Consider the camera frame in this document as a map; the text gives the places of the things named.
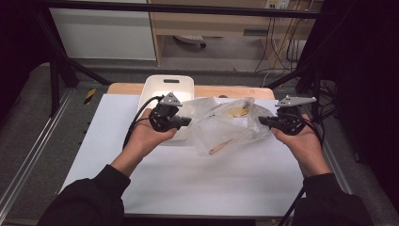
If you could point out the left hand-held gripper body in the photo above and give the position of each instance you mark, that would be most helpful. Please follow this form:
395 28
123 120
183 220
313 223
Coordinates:
163 117

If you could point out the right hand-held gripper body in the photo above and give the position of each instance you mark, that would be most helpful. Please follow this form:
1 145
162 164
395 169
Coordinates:
291 122

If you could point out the white plastic bin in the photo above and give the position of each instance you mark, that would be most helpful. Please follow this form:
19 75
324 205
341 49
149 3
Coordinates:
166 86

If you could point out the clear smiley plastic bag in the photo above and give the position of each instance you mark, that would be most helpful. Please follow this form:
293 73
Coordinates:
219 125

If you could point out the pink spoon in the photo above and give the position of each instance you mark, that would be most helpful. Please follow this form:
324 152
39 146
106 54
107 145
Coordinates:
224 145

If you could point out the person's right hand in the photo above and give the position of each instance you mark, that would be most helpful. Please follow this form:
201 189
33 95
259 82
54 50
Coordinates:
306 147

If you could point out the person's left hand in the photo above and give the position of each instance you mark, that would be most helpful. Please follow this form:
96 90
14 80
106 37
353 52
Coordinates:
142 138

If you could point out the black metal stand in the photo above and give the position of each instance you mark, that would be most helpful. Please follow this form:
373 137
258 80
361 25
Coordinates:
55 84
316 84

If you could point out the white table sheet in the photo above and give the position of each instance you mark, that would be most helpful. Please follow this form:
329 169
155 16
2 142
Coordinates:
188 182

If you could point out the white power strip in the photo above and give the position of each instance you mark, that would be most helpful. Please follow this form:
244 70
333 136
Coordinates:
188 39

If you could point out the wooden desk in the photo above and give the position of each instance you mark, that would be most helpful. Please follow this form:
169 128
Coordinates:
204 23

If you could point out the white cabinet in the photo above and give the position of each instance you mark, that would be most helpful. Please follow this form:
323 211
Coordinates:
100 34

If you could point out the aluminium rail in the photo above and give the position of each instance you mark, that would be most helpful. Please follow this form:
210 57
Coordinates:
34 150
340 175

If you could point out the black horizontal frame bar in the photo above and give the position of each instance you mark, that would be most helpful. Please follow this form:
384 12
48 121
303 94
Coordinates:
188 8

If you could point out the wall socket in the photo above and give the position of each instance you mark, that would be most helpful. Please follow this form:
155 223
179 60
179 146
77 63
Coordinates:
277 3

